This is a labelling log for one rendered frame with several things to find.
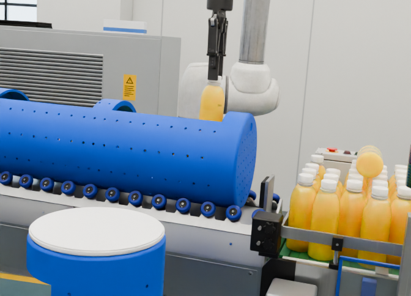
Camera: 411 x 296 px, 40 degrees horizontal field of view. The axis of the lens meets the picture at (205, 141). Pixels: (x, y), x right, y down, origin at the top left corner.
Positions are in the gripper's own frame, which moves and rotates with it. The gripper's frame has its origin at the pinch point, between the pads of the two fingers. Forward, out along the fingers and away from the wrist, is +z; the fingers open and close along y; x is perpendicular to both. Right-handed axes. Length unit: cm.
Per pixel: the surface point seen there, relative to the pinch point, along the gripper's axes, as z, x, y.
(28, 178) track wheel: 38, -56, 10
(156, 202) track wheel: 39.5, -12.3, 10.6
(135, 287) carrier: 40, 5, 64
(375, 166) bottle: 22, 47, 5
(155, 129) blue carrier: 18.0, -13.7, 10.8
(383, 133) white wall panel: 51, 55, -281
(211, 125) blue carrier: 15.6, 2.2, 8.5
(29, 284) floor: 135, -132, -104
